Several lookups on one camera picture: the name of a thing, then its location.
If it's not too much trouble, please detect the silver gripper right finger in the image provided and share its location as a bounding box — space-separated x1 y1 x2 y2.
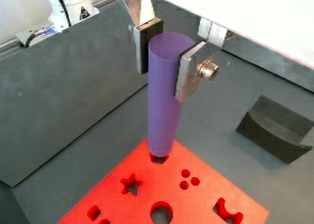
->
175 18 227 103

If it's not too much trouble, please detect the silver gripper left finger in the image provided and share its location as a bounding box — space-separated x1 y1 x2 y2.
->
122 0 163 74

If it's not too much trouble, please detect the purple round cylinder peg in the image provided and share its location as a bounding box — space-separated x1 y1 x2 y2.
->
148 32 194 157

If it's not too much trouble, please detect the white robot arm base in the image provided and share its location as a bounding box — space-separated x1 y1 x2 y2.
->
16 0 99 48

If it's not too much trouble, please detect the black foam holder block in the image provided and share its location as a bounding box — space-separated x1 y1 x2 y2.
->
235 95 314 164

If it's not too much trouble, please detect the red shape sorter board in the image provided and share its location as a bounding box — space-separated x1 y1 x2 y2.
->
59 142 269 224

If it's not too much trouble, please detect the black cable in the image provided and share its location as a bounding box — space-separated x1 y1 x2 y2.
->
23 0 74 48

